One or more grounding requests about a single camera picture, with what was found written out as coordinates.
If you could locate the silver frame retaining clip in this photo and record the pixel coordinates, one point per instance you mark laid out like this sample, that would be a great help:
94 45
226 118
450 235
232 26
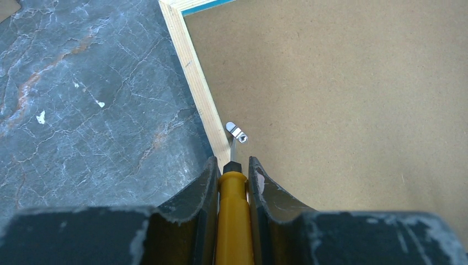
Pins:
236 132

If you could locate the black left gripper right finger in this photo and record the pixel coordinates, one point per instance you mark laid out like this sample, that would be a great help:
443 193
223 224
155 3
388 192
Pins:
278 223

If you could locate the small wooden cube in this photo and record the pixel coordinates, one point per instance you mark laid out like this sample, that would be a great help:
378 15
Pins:
8 8

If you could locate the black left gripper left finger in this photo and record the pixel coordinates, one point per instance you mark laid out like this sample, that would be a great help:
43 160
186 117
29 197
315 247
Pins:
182 230

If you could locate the yellow handled screwdriver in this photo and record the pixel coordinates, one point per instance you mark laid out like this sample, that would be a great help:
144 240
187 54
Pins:
234 236

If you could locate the blue wooden picture frame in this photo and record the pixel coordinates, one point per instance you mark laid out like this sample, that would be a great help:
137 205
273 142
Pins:
174 13

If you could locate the brown frame backing board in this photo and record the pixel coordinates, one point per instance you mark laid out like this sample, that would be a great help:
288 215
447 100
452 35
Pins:
349 105

